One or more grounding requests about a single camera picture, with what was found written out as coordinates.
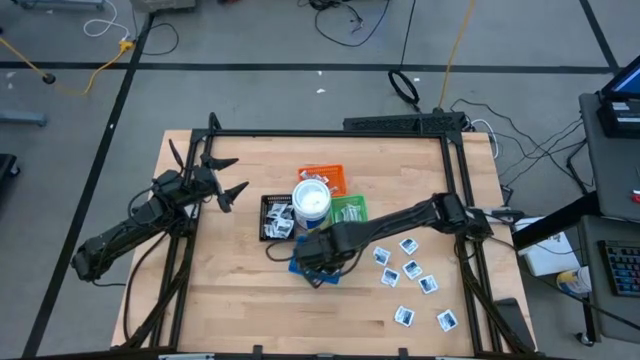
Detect yellow white container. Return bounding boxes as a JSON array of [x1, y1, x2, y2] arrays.
[[555, 267, 592, 296]]

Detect tangled black cables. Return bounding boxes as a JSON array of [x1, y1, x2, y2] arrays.
[[449, 97, 586, 194]]

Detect grey cart top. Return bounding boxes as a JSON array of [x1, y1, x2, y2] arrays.
[[577, 92, 640, 221]]

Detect grey desk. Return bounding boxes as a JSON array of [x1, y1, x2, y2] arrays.
[[579, 214, 640, 344]]

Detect grey stand foot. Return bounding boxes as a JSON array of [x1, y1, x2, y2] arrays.
[[0, 110, 49, 127]]

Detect open laptop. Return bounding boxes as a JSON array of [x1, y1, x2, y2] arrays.
[[598, 64, 640, 101]]

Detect black coiled floor cable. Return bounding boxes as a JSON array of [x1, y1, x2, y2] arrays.
[[387, 68, 420, 107]]

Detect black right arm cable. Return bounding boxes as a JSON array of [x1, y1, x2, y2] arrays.
[[263, 239, 301, 264]]

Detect yellow extension cord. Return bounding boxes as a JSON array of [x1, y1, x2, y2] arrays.
[[0, 37, 135, 97]]

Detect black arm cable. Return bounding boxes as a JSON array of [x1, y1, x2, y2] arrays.
[[263, 239, 301, 264], [167, 138, 187, 174]]

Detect yellow hanging cable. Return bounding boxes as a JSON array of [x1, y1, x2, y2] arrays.
[[437, 0, 476, 110]]

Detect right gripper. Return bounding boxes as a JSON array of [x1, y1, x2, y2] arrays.
[[293, 222, 362, 291]]

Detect black device box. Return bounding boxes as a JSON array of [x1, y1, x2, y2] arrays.
[[597, 99, 640, 139]]

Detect blue plastic basket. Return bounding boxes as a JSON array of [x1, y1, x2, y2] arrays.
[[287, 234, 343, 287]]

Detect black keyboard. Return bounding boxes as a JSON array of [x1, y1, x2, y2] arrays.
[[597, 238, 640, 297]]

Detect white disinfecting wipes canister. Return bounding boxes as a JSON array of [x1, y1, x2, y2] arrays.
[[291, 178, 333, 231]]

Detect white box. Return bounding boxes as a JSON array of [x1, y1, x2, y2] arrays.
[[514, 217, 582, 278]]

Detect orange plastic basket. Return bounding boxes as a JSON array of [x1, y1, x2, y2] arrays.
[[297, 164, 348, 198]]

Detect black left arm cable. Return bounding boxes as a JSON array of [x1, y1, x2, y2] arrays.
[[167, 138, 187, 174]]

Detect white floor cable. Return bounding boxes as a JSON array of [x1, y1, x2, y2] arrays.
[[82, 2, 132, 42]]

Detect green plastic basket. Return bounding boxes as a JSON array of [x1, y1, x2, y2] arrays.
[[329, 194, 370, 225]]

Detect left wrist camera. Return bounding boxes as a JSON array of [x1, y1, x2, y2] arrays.
[[192, 167, 217, 195]]

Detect black chair base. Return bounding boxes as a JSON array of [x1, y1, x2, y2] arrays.
[[0, 153, 21, 191]]

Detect black plastic basket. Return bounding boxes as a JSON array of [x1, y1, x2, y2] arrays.
[[258, 194, 297, 243]]

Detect black cart beam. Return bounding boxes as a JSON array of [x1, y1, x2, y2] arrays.
[[510, 191, 601, 251]]

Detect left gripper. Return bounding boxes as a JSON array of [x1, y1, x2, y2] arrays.
[[152, 153, 250, 214]]

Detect black hanging cable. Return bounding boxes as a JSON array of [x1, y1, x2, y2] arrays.
[[398, 0, 417, 72]]

